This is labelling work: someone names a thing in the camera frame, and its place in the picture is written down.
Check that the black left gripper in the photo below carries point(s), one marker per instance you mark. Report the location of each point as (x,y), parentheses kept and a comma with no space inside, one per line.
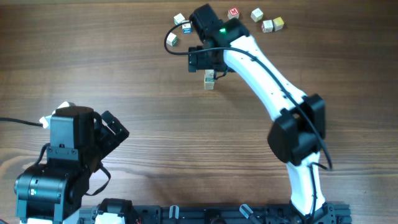
(110,142)

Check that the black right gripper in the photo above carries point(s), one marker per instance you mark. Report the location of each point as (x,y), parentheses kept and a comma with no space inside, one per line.
(196,62)

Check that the white block teal side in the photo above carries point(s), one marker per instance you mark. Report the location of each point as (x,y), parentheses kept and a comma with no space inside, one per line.
(209,75)

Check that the blue top block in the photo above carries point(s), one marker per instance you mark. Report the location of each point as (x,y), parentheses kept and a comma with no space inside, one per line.
(209,84)

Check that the red letter M block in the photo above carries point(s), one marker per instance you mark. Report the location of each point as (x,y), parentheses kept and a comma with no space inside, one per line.
(233,13)

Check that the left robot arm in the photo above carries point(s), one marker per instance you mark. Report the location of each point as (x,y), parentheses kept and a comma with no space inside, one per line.
(80,139)

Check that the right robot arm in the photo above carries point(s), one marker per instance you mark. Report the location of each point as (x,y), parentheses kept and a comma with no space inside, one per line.
(296,136)

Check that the white block blue side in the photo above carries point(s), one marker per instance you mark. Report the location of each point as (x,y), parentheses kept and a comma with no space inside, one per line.
(187,28)

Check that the white block green side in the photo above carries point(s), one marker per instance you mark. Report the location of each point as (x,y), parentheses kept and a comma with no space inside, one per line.
(171,39)

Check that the white block green edge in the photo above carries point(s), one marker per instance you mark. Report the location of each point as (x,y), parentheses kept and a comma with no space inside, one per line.
(178,19)

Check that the white cube block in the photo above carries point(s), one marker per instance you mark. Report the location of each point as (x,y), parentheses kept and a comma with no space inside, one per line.
(257,15)

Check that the white block red edge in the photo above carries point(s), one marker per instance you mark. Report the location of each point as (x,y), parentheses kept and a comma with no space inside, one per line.
(267,26)

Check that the yellow top block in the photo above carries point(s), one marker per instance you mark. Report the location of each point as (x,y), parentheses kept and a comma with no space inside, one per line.
(278,23)

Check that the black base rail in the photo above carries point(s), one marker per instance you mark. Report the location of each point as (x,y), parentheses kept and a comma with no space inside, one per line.
(269,214)

